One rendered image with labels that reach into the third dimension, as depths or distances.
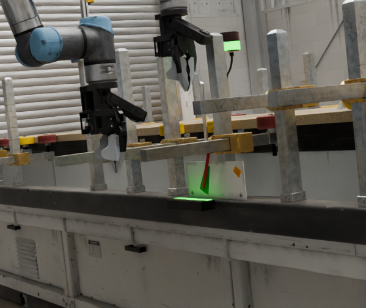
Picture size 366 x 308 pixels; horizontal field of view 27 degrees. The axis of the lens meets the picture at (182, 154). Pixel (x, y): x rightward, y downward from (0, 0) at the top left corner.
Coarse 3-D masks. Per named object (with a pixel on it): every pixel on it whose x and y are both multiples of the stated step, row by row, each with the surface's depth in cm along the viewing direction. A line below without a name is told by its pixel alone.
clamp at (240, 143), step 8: (216, 136) 202; (224, 136) 199; (232, 136) 197; (240, 136) 195; (248, 136) 197; (232, 144) 197; (240, 144) 195; (248, 144) 197; (216, 152) 203; (224, 152) 200; (232, 152) 197; (240, 152) 195
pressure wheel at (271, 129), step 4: (260, 116) 206; (264, 116) 204; (268, 116) 204; (272, 116) 204; (260, 120) 205; (264, 120) 204; (268, 120) 204; (272, 120) 204; (260, 124) 205; (264, 124) 205; (268, 124) 204; (272, 124) 204; (260, 128) 206; (264, 128) 205; (268, 128) 204; (272, 128) 207; (272, 132) 207; (272, 144) 208; (272, 148) 208; (276, 148) 208; (276, 152) 208
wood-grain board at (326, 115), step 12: (324, 108) 280; (192, 120) 341; (240, 120) 225; (252, 120) 221; (300, 120) 204; (312, 120) 200; (324, 120) 196; (336, 120) 193; (348, 120) 190; (60, 132) 484; (72, 132) 399; (144, 132) 272; (156, 132) 265; (192, 132) 247
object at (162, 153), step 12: (180, 144) 191; (192, 144) 192; (204, 144) 193; (216, 144) 196; (228, 144) 198; (264, 144) 204; (276, 144) 208; (144, 156) 185; (156, 156) 186; (168, 156) 187; (180, 156) 189
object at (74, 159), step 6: (156, 144) 244; (54, 156) 228; (60, 156) 226; (66, 156) 227; (72, 156) 228; (78, 156) 229; (84, 156) 230; (90, 156) 231; (60, 162) 226; (66, 162) 227; (72, 162) 228; (78, 162) 229; (84, 162) 230; (90, 162) 231
